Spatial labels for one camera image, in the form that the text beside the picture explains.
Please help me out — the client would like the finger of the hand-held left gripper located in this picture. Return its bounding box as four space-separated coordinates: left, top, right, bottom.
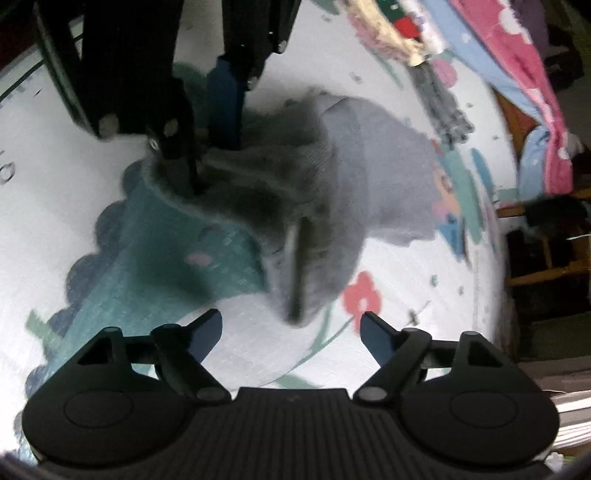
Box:
206 0 303 151
79 0 200 198

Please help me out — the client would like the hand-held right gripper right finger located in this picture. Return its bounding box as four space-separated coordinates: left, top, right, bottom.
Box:
353 311 509 403

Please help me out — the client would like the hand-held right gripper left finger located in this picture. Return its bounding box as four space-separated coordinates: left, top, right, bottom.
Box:
75 308 232 403

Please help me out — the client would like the grey sock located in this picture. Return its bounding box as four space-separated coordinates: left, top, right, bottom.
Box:
140 91 438 325

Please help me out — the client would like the colourful cloth pile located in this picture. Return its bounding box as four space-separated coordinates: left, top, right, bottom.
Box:
344 0 451 66

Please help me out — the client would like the wooden stool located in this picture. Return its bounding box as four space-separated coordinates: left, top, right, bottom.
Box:
493 187 591 289

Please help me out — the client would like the stack of grey socks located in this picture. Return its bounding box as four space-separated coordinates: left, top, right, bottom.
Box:
405 59 476 149

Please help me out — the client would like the pink and blue blanket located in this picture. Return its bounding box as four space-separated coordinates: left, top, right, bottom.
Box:
422 0 589 200

